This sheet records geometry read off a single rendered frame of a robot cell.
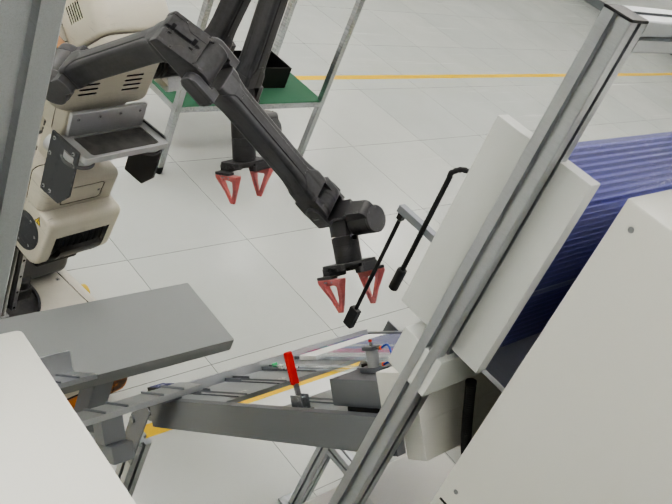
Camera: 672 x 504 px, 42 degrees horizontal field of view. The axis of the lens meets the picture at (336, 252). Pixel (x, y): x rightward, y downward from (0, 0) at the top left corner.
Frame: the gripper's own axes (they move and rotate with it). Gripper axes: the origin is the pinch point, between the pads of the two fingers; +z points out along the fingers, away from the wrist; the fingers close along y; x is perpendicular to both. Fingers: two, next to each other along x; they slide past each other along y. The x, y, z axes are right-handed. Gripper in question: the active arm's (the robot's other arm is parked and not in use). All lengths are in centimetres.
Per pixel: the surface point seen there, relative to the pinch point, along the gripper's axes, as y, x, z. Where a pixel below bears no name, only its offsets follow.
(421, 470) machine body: 26, 15, 46
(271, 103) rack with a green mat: 146, 187, -76
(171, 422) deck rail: -33.3, 26.6, 17.0
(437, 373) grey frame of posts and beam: -35, -51, 5
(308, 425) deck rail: -32.5, -16.8, 15.4
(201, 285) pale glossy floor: 67, 156, -1
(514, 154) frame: -32, -68, -23
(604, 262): -31, -77, -8
